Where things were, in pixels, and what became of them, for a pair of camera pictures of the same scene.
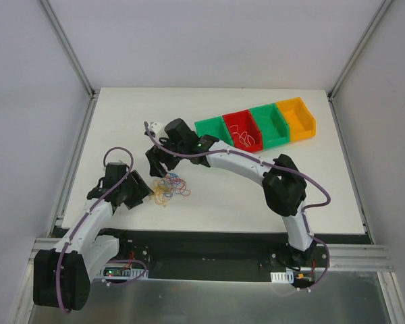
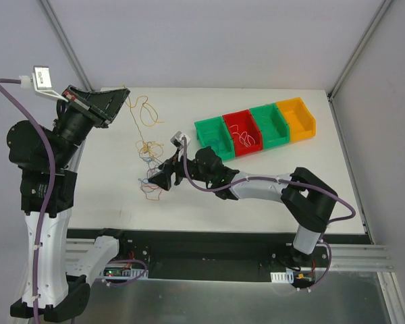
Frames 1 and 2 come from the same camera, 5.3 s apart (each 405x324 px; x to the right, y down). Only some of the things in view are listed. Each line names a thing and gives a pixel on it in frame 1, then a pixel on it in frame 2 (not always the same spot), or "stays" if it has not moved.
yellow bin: x=302 y=123 stays
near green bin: x=215 y=127 stays
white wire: x=246 y=139 stays
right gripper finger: x=156 y=169 → x=163 y=179
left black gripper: x=132 y=188 → x=88 y=109
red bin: x=244 y=131 stays
